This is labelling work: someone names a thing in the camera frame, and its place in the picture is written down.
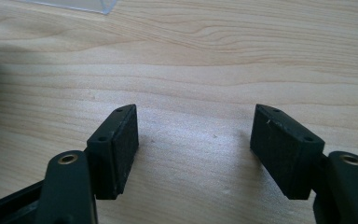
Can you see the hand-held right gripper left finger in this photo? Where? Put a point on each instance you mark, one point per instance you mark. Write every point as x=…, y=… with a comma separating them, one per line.
x=113, y=152

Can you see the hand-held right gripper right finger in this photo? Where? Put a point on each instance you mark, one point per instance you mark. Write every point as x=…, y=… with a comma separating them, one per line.
x=284, y=149

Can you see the clear plastic container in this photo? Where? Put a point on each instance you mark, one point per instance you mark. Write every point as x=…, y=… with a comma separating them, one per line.
x=74, y=4

